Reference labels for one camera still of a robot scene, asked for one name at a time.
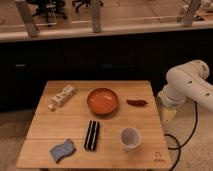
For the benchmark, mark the grey metal post left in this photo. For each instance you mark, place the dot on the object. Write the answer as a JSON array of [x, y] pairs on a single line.
[[27, 18]]

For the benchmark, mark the grey metal post right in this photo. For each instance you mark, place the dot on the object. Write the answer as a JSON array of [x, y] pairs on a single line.
[[190, 13]]

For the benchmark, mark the black office chair base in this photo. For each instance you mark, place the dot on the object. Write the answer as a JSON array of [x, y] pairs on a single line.
[[78, 3]]

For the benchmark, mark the red chili pepper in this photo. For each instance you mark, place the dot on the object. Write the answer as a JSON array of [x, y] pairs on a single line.
[[139, 103]]

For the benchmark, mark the cream gripper tool tip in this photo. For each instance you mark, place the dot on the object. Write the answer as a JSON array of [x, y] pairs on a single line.
[[168, 114]]

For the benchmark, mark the orange ceramic bowl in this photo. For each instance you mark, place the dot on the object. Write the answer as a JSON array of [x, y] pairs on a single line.
[[102, 101]]

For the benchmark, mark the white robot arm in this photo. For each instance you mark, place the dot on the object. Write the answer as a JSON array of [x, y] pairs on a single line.
[[184, 81]]

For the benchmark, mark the grey metal post middle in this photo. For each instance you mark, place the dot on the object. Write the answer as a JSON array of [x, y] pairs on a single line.
[[95, 14]]

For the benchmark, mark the blue sponge cloth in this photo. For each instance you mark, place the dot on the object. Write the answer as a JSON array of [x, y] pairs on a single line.
[[62, 150]]

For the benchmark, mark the black striped rectangular block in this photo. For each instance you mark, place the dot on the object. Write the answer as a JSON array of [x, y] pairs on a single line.
[[92, 135]]

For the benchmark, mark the grey metal post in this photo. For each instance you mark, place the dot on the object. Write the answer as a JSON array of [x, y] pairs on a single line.
[[95, 14], [27, 18], [190, 13]]

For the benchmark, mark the black office chair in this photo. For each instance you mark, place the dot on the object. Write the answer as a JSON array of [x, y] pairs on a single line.
[[45, 7]]

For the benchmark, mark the white tube package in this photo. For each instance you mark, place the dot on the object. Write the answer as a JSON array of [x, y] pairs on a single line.
[[60, 98]]

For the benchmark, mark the white paper cup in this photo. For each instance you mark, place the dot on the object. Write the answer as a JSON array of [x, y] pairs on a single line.
[[130, 138]]

